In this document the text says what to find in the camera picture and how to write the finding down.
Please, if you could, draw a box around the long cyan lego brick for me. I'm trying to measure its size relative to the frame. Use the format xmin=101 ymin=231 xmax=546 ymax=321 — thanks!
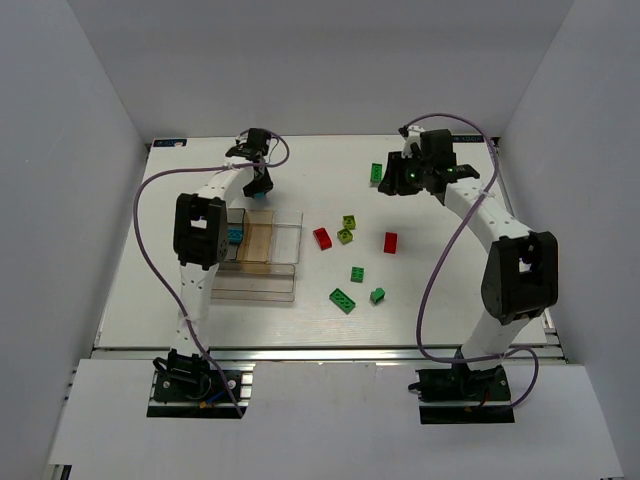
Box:
xmin=228 ymin=228 xmax=244 ymax=245

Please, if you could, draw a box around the red lego brick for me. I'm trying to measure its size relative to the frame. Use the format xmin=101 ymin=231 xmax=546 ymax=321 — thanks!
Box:
xmin=313 ymin=227 xmax=332 ymax=251
xmin=383 ymin=232 xmax=398 ymax=254

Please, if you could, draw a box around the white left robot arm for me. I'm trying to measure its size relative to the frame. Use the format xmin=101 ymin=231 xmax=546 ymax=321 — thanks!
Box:
xmin=171 ymin=128 xmax=274 ymax=357

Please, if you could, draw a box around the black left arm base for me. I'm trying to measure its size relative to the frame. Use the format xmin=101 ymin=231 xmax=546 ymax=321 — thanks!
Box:
xmin=146 ymin=349 xmax=252 ymax=420

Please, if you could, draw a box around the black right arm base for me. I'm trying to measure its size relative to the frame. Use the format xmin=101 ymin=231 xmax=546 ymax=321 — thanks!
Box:
xmin=408 ymin=350 xmax=515 ymax=425

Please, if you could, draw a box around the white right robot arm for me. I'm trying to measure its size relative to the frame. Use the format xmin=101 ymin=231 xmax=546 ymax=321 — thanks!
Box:
xmin=378 ymin=125 xmax=558 ymax=372

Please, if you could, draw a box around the green long lego far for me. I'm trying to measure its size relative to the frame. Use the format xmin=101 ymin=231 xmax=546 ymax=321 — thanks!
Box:
xmin=370 ymin=163 xmax=384 ymax=186

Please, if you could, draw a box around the blue label right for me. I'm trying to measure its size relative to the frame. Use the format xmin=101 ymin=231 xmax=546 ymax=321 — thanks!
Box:
xmin=452 ymin=135 xmax=484 ymax=143

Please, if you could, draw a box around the blue label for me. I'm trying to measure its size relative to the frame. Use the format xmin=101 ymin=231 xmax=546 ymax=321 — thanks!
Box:
xmin=452 ymin=135 xmax=484 ymax=143
xmin=152 ymin=138 xmax=187 ymax=148

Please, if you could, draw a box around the smoky grey plastic bin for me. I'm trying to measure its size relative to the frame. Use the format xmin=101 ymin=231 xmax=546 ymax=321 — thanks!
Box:
xmin=224 ymin=208 xmax=247 ymax=262

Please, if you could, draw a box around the lime lego brick upper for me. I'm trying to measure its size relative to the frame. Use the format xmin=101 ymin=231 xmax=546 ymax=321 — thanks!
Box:
xmin=343 ymin=215 xmax=356 ymax=230

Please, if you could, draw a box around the lime lego brick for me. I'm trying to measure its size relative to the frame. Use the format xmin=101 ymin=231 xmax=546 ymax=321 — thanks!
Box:
xmin=343 ymin=215 xmax=356 ymax=230
xmin=337 ymin=228 xmax=353 ymax=245

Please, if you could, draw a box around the lime lego brick lower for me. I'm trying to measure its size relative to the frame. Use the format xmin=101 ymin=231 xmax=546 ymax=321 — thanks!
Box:
xmin=337 ymin=228 xmax=353 ymax=245

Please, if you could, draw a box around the small green lego brick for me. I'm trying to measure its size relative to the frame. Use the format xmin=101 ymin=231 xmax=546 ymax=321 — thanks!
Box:
xmin=350 ymin=266 xmax=364 ymax=283

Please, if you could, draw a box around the clear long front bin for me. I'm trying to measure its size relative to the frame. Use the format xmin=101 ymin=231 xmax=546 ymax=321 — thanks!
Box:
xmin=211 ymin=262 xmax=296 ymax=302

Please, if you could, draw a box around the blue label left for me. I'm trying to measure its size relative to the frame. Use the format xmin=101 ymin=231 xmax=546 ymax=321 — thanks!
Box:
xmin=152 ymin=138 xmax=187 ymax=148

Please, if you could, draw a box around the green lego brick tilted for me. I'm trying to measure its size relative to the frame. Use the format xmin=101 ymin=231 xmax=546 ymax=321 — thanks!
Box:
xmin=369 ymin=287 xmax=386 ymax=305

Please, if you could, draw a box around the long green lego near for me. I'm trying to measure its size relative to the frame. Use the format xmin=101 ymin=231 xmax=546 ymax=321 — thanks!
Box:
xmin=329 ymin=288 xmax=356 ymax=314

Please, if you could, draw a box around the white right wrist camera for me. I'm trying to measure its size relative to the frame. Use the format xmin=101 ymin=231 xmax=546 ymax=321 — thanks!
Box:
xmin=399 ymin=125 xmax=425 ymax=158

